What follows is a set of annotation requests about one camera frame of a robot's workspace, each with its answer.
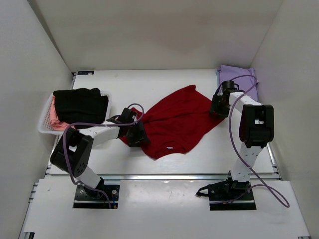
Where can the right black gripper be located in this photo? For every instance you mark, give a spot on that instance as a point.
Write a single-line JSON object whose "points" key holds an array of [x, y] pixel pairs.
{"points": [[214, 108]]}

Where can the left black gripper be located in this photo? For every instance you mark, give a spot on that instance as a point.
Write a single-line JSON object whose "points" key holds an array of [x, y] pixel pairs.
{"points": [[140, 135]]}

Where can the red t shirt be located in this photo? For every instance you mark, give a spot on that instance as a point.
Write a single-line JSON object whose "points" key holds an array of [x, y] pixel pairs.
{"points": [[177, 123]]}

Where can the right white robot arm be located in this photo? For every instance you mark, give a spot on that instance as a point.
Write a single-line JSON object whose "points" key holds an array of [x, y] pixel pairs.
{"points": [[256, 130]]}

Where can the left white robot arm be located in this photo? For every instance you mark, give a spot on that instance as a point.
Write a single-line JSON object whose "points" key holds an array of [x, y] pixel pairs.
{"points": [[73, 150]]}

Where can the folded lavender t shirt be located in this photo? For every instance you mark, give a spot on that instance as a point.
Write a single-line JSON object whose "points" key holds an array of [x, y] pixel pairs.
{"points": [[244, 78]]}

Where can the black t shirt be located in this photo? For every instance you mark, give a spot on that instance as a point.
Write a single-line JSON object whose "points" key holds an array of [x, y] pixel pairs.
{"points": [[80, 105]]}

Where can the pink t shirt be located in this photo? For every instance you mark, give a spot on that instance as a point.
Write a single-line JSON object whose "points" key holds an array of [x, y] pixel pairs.
{"points": [[54, 121]]}

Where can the small label sticker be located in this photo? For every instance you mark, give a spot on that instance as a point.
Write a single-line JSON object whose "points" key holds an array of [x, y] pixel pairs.
{"points": [[85, 72]]}

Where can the white plastic laundry basket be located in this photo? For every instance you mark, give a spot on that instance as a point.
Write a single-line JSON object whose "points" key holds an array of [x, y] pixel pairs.
{"points": [[44, 126]]}

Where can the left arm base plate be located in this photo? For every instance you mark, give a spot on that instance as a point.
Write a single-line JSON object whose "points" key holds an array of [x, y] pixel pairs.
{"points": [[87, 199]]}

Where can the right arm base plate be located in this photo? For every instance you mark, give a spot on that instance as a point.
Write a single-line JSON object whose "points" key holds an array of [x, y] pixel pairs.
{"points": [[223, 198]]}

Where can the aluminium rail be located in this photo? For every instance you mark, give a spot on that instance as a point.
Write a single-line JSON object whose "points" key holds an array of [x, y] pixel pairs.
{"points": [[273, 176]]}

